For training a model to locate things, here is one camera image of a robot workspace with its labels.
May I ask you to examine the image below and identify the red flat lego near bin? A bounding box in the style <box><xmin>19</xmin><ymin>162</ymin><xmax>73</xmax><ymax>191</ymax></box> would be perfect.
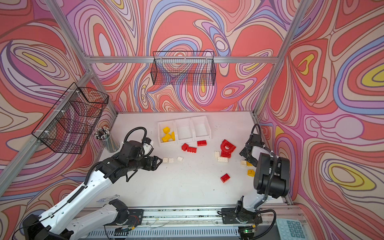
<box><xmin>197</xmin><ymin>140</ymin><xmax>207</xmax><ymax>147</ymax></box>

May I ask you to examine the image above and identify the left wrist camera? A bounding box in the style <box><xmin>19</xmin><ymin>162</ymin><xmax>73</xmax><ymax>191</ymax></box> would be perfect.
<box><xmin>143</xmin><ymin>138</ymin><xmax>153</xmax><ymax>156</ymax></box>

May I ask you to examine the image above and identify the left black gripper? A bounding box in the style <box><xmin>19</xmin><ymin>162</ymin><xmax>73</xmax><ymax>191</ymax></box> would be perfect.
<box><xmin>127</xmin><ymin>154</ymin><xmax>164</xmax><ymax>173</ymax></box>

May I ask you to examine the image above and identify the yellow sloped lego brick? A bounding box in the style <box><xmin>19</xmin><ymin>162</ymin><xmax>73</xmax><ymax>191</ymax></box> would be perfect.
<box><xmin>162</xmin><ymin>134</ymin><xmax>173</xmax><ymax>143</ymax></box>

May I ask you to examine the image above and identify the back wire basket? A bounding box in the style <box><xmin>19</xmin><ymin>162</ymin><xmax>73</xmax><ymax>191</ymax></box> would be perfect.
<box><xmin>151</xmin><ymin>51</ymin><xmax>217</xmax><ymax>86</ymax></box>

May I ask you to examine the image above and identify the red lego brick front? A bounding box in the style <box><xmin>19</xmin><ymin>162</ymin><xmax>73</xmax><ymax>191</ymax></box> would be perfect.
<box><xmin>220</xmin><ymin>174</ymin><xmax>231</xmax><ymax>183</ymax></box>

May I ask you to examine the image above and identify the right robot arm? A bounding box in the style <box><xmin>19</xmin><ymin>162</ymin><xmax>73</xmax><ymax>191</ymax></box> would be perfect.
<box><xmin>235</xmin><ymin>134</ymin><xmax>291</xmax><ymax>223</ymax></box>

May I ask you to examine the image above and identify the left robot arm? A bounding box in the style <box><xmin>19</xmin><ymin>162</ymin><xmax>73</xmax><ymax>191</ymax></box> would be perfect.
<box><xmin>21</xmin><ymin>141</ymin><xmax>163</xmax><ymax>240</ymax></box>

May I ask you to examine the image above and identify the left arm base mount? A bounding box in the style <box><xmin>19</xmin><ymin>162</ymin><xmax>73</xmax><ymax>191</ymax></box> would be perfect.
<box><xmin>101</xmin><ymin>199</ymin><xmax>144</xmax><ymax>227</ymax></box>

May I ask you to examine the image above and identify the wire basket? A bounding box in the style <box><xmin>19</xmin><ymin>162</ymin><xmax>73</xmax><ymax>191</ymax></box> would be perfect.
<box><xmin>32</xmin><ymin>83</ymin><xmax>109</xmax><ymax>155</ymax></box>
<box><xmin>151</xmin><ymin>51</ymin><xmax>217</xmax><ymax>86</ymax></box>

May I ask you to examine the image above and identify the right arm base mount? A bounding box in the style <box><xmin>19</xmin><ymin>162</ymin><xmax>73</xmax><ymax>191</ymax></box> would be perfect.
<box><xmin>218</xmin><ymin>196</ymin><xmax>263</xmax><ymax>226</ymax></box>

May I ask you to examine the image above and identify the clear cup of pens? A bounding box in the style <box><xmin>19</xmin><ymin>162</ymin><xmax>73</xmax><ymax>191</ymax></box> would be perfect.
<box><xmin>94</xmin><ymin>126</ymin><xmax>120</xmax><ymax>153</ymax></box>

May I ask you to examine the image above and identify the red long lego brick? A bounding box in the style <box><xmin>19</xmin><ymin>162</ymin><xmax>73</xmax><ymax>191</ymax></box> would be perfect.
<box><xmin>187</xmin><ymin>147</ymin><xmax>197</xmax><ymax>153</ymax></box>

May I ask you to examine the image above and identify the red arch lego piece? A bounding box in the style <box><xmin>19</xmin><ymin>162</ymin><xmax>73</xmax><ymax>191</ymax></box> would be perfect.
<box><xmin>221</xmin><ymin>140</ymin><xmax>236</xmax><ymax>153</ymax></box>

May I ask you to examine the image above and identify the teal calculator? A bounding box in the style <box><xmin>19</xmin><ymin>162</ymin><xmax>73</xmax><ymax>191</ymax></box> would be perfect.
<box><xmin>276</xmin><ymin>219</ymin><xmax>307</xmax><ymax>240</ymax></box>

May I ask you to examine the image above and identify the white long lego plate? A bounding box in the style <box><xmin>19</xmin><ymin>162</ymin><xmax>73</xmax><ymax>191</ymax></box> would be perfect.
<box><xmin>217</xmin><ymin>157</ymin><xmax>229</xmax><ymax>163</ymax></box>

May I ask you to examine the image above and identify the yellow tall lego brick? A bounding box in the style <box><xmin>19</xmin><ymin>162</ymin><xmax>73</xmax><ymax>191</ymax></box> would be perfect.
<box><xmin>163</xmin><ymin>127</ymin><xmax>170</xmax><ymax>134</ymax></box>

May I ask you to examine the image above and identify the white three-compartment bin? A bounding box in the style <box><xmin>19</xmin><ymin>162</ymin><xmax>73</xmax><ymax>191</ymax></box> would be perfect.
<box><xmin>157</xmin><ymin>116</ymin><xmax>212</xmax><ymax>147</ymax></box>

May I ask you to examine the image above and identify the yellow lego brick front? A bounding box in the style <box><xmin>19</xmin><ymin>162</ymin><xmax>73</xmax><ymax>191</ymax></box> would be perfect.
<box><xmin>247</xmin><ymin>170</ymin><xmax>256</xmax><ymax>177</ymax></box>

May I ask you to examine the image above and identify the left wire basket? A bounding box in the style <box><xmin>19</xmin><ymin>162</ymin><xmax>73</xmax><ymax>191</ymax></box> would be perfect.
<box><xmin>32</xmin><ymin>83</ymin><xmax>109</xmax><ymax>155</ymax></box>

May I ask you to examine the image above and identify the red square lego brick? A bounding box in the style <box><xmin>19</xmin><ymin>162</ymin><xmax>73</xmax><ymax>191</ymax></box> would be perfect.
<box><xmin>182</xmin><ymin>143</ymin><xmax>189</xmax><ymax>151</ymax></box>

